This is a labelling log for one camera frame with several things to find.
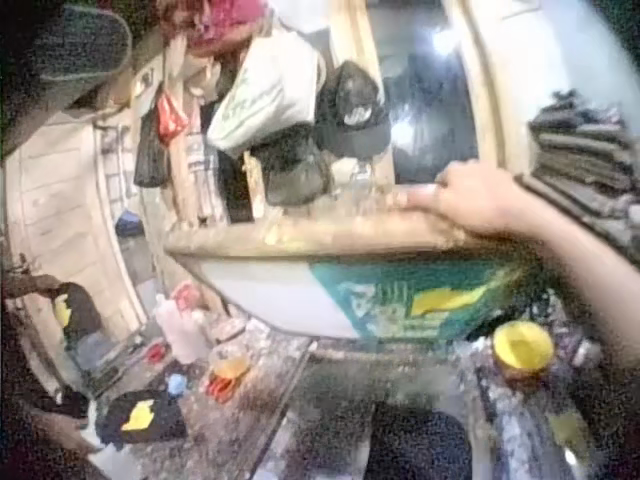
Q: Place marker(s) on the red bag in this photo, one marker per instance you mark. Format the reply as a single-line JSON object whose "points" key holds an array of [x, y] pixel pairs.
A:
{"points": [[171, 120]]}

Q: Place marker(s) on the clear glass bottle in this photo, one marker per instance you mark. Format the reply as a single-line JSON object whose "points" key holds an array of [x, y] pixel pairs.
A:
{"points": [[362, 186]]}

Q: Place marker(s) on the pink red cloth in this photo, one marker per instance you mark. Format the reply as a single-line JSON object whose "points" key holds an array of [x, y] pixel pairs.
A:
{"points": [[225, 20]]}

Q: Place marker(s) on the wooden framed mirror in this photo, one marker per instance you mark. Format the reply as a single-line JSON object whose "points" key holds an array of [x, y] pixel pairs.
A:
{"points": [[425, 90]]}

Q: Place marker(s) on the black cloth with yellow patch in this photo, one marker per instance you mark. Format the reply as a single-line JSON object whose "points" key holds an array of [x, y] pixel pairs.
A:
{"points": [[142, 416]]}

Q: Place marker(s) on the white green printed tote bag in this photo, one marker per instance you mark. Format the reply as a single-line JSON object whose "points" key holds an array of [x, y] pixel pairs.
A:
{"points": [[265, 95]]}

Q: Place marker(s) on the black pouch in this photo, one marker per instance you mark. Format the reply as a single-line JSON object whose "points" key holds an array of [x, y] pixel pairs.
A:
{"points": [[295, 172]]}

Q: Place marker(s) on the red tool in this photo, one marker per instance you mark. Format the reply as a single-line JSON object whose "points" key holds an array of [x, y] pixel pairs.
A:
{"points": [[155, 352]]}

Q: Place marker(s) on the person's right hand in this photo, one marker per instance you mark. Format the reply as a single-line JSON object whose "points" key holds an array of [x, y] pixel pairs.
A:
{"points": [[480, 200]]}

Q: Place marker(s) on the black cap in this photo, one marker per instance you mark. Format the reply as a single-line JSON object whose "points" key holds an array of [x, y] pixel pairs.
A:
{"points": [[352, 112]]}

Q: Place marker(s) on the yellow lid jar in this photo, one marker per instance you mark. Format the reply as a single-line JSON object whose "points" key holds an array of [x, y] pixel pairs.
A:
{"points": [[522, 352]]}

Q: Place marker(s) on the small blue object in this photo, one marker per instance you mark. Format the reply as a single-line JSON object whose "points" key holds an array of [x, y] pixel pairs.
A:
{"points": [[177, 386]]}

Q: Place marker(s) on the wooden board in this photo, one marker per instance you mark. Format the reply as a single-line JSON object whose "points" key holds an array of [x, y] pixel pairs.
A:
{"points": [[310, 237]]}

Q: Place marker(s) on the person's right fingers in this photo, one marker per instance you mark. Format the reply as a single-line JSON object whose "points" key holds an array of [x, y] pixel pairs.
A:
{"points": [[425, 195]]}

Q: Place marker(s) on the person's legs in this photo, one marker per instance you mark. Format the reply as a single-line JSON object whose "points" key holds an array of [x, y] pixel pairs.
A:
{"points": [[417, 440]]}

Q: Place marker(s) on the dark hat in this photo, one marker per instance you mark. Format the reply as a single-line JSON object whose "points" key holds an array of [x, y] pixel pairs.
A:
{"points": [[75, 45]]}

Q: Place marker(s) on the white plastic bottle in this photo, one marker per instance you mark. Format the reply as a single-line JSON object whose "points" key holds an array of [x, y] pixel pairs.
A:
{"points": [[177, 330]]}

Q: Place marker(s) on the glass jar with orange liquid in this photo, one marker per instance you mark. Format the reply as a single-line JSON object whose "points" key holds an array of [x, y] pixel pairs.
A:
{"points": [[228, 362]]}

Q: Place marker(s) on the white drawer cabinet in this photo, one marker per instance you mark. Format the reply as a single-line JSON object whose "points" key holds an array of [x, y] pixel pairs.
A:
{"points": [[60, 200]]}

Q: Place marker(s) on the black yellow printed garment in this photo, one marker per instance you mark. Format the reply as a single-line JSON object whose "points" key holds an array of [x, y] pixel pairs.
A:
{"points": [[76, 311]]}

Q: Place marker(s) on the white teal printed panel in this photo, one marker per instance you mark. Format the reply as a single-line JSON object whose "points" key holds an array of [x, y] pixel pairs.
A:
{"points": [[380, 295]]}

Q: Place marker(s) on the stack of folded dark clothes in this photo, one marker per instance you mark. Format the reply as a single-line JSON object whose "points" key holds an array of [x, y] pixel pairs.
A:
{"points": [[585, 165]]}

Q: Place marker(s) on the black hanging bag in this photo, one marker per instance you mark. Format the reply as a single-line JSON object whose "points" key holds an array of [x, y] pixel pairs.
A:
{"points": [[149, 152]]}

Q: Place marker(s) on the blue capped container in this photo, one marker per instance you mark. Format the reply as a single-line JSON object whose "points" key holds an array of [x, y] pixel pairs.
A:
{"points": [[130, 225]]}

